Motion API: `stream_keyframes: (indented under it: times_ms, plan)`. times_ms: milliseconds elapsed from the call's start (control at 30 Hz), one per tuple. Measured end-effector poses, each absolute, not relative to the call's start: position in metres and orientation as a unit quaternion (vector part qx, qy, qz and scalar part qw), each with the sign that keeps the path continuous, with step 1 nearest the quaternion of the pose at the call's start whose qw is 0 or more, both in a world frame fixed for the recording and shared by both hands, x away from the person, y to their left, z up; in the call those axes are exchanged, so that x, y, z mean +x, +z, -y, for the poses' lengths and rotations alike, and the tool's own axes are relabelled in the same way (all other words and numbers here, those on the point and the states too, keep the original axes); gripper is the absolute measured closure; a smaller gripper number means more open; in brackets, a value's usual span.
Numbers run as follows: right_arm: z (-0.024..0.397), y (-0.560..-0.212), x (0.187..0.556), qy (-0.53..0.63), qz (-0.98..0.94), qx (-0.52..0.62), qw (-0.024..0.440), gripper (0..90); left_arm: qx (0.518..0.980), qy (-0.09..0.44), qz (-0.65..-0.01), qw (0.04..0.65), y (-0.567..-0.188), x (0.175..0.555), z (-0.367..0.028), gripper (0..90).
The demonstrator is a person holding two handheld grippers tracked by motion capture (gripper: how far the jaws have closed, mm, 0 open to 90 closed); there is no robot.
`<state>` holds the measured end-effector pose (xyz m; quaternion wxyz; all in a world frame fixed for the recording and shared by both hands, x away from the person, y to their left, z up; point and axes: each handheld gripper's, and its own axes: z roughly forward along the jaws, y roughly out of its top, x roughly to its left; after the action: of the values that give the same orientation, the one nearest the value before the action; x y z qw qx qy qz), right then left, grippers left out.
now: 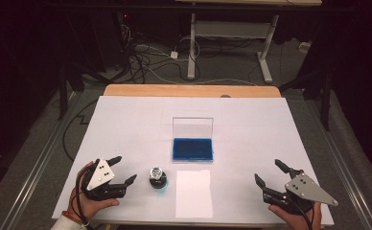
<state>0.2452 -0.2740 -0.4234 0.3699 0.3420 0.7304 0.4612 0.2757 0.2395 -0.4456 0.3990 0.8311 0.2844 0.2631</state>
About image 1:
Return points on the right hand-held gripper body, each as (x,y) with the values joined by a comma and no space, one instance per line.
(305,189)

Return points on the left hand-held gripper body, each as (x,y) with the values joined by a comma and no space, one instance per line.
(100,175)

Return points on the blue ink pad clear case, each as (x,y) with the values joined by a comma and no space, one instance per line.
(192,149)

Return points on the person's right hand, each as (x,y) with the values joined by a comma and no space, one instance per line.
(294,220)

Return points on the person's left hand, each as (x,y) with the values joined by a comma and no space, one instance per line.
(88,207)

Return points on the large white table cover board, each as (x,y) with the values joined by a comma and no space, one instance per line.
(244,134)

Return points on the white paper sheet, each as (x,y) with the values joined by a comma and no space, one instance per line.
(193,195)

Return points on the black stand leg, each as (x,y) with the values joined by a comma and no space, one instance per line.
(62,96)
(326,105)

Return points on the small white floor box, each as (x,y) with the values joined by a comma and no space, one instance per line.
(304,47)

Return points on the white power adapter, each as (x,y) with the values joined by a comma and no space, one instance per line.
(174,55)

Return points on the dark computer tower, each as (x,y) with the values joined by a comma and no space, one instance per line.
(110,38)

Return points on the aluminium floor rail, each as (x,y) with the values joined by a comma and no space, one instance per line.
(342,166)
(38,166)

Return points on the white metal desk frame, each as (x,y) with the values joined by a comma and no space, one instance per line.
(228,29)

